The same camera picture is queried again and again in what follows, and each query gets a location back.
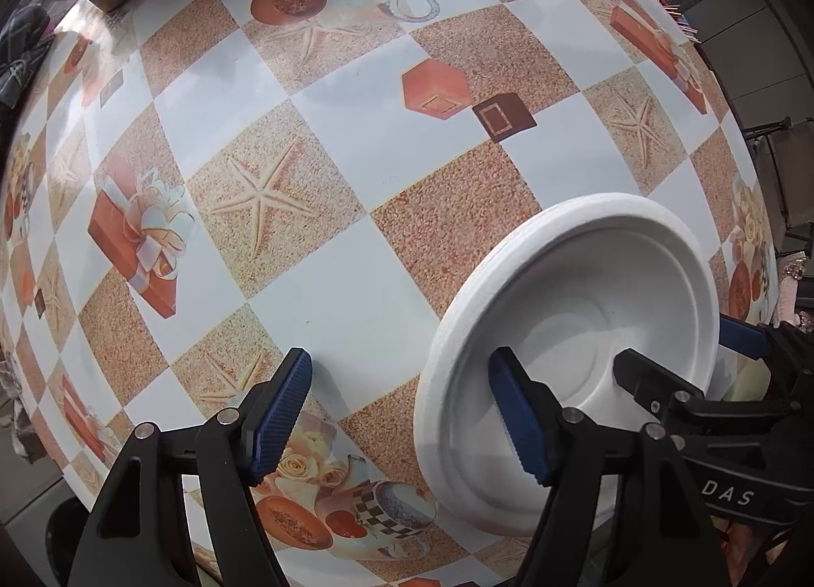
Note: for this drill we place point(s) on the white washing machine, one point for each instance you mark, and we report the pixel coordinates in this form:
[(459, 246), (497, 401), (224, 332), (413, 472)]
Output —
[(60, 536)]

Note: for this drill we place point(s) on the bundle of colored sticks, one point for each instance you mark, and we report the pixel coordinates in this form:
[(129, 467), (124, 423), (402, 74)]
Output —
[(680, 18)]

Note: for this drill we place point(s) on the white foam plate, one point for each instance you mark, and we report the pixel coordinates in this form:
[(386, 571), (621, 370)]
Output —
[(426, 412)]

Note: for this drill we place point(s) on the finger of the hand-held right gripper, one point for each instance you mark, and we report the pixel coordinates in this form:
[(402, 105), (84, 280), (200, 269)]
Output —
[(741, 336), (642, 377)]

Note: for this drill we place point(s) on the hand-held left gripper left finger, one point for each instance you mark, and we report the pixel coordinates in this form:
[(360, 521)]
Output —
[(280, 418)]

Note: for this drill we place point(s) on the pink glitter slipper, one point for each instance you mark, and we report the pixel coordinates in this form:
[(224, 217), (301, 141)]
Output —
[(798, 272)]

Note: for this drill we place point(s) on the dark metal rack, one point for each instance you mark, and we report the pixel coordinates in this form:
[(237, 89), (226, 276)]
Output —
[(772, 180)]

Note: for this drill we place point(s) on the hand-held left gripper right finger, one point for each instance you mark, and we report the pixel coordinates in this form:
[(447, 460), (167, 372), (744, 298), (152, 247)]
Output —
[(521, 428)]

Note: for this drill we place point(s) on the white paper bowl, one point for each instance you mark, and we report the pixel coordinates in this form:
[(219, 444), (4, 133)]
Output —
[(591, 282)]

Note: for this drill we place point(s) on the printed checkered tablecloth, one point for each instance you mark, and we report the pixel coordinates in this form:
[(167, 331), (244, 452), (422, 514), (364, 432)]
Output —
[(330, 282)]

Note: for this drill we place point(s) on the dark cloth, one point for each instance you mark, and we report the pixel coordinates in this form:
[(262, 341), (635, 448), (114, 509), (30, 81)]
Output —
[(22, 53)]

